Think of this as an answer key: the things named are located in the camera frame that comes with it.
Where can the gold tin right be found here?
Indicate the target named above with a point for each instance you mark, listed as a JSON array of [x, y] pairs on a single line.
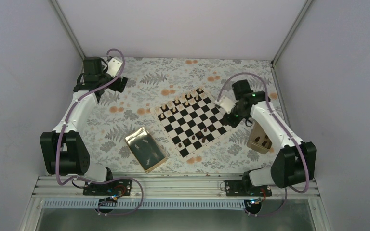
[[258, 131]]

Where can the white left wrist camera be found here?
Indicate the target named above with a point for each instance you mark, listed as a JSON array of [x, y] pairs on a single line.
[[114, 65]]

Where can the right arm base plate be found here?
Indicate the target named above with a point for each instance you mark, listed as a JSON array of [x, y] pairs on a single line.
[[237, 188]]

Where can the aluminium rail frame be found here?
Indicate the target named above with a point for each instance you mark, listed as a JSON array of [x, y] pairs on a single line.
[[163, 191]]

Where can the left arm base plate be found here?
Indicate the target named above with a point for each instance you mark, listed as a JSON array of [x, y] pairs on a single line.
[[117, 188]]

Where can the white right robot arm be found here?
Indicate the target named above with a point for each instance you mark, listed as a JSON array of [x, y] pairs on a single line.
[[295, 161]]

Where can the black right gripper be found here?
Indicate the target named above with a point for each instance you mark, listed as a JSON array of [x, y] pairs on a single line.
[[233, 123]]

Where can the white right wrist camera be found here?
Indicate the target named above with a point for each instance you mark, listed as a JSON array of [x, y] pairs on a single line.
[[225, 103]]

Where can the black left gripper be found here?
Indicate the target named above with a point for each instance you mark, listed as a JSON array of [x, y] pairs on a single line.
[[115, 86]]

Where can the black and white chessboard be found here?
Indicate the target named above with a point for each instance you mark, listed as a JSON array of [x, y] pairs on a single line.
[[189, 114]]

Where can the gold tin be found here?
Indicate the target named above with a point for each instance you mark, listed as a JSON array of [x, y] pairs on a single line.
[[258, 131], [145, 149]]

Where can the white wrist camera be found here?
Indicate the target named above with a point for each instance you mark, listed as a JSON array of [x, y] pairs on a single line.
[[225, 103], [114, 65]]

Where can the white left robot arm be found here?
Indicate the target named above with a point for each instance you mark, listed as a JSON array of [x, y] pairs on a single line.
[[64, 152]]

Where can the floral patterned table mat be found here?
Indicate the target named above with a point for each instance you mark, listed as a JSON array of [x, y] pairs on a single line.
[[173, 98]]

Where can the gold tin left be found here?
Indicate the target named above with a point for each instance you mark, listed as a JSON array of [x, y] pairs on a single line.
[[145, 149]]

